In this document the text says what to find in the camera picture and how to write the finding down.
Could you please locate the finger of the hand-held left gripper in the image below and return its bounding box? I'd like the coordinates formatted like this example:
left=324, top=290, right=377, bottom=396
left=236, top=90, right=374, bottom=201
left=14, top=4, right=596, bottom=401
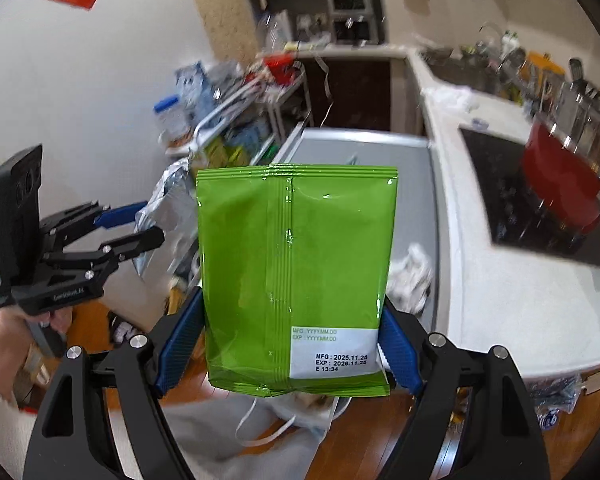
left=41, top=200, right=150, bottom=247
left=44, top=226, right=166, bottom=282

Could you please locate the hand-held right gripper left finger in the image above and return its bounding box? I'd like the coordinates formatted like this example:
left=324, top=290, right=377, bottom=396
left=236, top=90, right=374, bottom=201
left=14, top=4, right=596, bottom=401
left=22, top=285, right=206, bottom=480

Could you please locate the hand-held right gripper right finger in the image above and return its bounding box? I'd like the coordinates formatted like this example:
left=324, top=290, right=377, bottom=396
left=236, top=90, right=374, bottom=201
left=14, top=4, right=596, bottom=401
left=377, top=300, right=551, bottom=480

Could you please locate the green foil packet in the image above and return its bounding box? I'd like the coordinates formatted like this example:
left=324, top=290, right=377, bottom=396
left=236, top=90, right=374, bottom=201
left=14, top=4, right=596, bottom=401
left=195, top=164, right=399, bottom=398

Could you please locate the person's left hand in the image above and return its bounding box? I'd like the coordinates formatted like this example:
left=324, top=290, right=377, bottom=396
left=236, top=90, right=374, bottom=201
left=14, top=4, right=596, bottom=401
left=0, top=307, right=74, bottom=386

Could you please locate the crumpled white tissue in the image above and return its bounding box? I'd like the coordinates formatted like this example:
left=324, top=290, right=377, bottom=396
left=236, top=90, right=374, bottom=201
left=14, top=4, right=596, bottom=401
left=387, top=243, right=436, bottom=313

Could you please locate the plastic jar blue lid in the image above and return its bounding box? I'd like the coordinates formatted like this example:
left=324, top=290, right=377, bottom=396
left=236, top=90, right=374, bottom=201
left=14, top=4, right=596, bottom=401
left=153, top=96, right=194, bottom=144

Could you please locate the yellow green box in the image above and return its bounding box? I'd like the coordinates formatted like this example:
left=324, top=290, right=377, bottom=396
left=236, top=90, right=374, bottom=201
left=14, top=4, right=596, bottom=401
left=205, top=135, right=272, bottom=167

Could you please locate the blue white coffee bag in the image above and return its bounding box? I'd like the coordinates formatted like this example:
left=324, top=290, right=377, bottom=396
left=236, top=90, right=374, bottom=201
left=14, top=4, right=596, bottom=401
left=175, top=61, right=206, bottom=111

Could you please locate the clear printed plastic bag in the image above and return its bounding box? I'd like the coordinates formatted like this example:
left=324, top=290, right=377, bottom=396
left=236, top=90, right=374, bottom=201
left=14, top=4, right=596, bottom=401
left=529, top=374, right=587, bottom=432

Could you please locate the black induction cooktop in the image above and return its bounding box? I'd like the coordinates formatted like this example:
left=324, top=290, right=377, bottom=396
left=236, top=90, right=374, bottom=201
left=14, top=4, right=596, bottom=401
left=458, top=126, right=600, bottom=272

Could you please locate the white trolley rack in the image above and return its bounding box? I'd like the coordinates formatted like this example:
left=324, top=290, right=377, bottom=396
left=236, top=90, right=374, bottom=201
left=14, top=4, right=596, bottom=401
left=165, top=59, right=314, bottom=167

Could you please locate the red snack bag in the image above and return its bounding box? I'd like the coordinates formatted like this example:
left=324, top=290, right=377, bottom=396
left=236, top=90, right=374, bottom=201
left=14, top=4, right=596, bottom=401
left=245, top=55, right=301, bottom=86

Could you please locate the large clear water bottle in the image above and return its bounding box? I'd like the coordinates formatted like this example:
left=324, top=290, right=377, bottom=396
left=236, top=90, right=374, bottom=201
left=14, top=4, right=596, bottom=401
left=257, top=10, right=294, bottom=54

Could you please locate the red cooking pot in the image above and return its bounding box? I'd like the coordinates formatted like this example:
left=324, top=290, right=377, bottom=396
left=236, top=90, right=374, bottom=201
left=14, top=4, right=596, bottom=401
left=522, top=110, right=600, bottom=234

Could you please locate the white cloth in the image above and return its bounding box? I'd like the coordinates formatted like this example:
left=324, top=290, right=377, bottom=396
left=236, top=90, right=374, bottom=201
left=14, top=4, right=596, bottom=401
left=424, top=85, right=481, bottom=114

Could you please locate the stainless steel sink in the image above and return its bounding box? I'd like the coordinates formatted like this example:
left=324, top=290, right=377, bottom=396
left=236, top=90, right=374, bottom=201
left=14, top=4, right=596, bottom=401
left=421, top=49, right=507, bottom=96

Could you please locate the stainless steel steamer pot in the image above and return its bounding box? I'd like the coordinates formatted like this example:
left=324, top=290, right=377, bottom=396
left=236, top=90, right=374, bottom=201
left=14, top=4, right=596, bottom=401
left=532, top=79, right=600, bottom=161

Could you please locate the orange cutting board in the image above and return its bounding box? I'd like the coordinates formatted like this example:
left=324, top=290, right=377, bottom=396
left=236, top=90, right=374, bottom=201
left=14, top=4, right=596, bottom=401
left=525, top=50, right=566, bottom=86

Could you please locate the white power cable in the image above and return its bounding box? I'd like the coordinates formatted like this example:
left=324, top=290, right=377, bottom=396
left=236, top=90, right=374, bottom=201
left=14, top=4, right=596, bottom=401
left=311, top=52, right=336, bottom=129

